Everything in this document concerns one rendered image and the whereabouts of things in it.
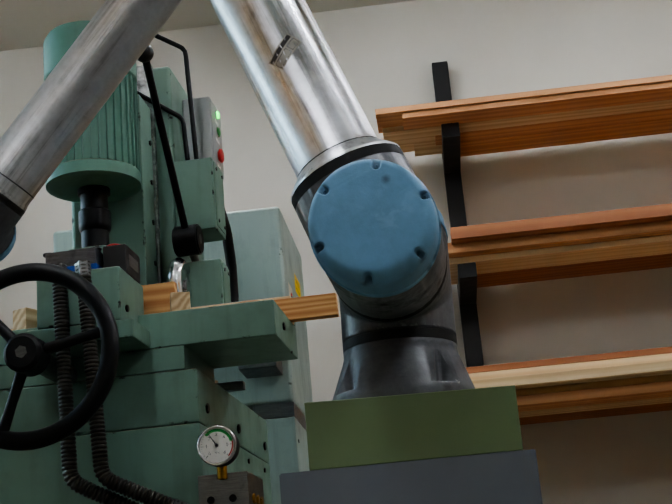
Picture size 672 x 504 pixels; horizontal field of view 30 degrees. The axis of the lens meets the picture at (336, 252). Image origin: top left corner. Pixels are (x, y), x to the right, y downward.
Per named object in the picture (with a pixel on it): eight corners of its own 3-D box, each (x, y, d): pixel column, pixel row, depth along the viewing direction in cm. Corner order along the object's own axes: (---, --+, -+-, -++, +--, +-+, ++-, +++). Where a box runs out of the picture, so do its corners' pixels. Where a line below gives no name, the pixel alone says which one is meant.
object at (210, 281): (178, 323, 240) (175, 263, 244) (187, 331, 247) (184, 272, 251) (226, 317, 239) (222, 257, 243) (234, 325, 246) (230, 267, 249)
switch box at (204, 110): (185, 169, 262) (181, 99, 267) (197, 185, 272) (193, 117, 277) (214, 165, 262) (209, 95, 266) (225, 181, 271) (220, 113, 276)
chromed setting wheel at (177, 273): (166, 314, 233) (163, 250, 236) (184, 329, 244) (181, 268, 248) (182, 312, 232) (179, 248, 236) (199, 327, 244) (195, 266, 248)
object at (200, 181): (176, 232, 248) (173, 161, 252) (188, 245, 256) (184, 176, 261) (218, 227, 247) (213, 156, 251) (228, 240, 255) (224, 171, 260)
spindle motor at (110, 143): (31, 180, 227) (29, 26, 236) (65, 210, 244) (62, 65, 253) (125, 168, 225) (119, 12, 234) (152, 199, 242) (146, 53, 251)
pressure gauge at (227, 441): (198, 479, 193) (195, 427, 195) (204, 482, 196) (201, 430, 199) (238, 475, 192) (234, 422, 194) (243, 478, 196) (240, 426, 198)
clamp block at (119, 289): (33, 329, 200) (33, 275, 203) (63, 347, 213) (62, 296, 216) (123, 319, 199) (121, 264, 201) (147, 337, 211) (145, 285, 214)
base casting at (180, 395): (-62, 450, 207) (-62, 396, 210) (61, 485, 262) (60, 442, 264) (202, 421, 202) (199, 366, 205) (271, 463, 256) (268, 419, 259)
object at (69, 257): (43, 276, 204) (43, 243, 205) (67, 293, 214) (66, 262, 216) (121, 266, 202) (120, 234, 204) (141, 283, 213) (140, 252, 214)
